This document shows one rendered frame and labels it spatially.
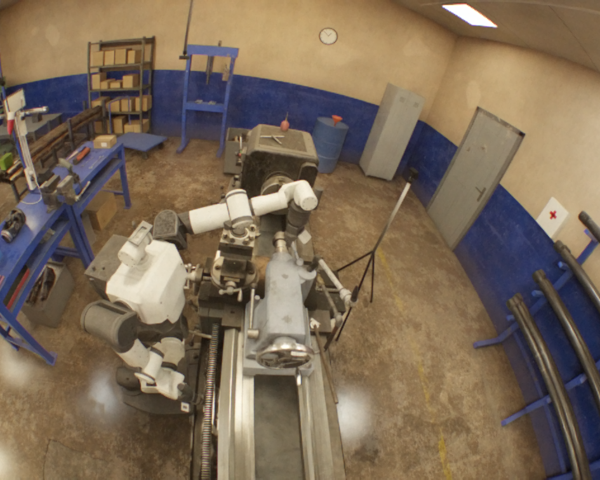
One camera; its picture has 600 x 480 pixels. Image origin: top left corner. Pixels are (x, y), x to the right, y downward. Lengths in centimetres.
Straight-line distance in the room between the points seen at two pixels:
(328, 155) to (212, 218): 385
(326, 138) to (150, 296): 411
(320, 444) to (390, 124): 473
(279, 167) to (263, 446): 164
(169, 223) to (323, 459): 113
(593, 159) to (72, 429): 520
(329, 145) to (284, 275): 365
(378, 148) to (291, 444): 472
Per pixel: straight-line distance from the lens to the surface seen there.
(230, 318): 134
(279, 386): 139
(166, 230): 98
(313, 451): 123
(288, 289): 112
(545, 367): 306
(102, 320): 82
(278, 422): 134
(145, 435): 212
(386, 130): 503
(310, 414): 125
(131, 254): 78
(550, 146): 379
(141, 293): 82
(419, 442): 252
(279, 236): 139
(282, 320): 103
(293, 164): 184
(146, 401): 198
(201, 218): 99
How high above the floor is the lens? 203
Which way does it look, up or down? 40 degrees down
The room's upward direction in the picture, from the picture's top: 17 degrees clockwise
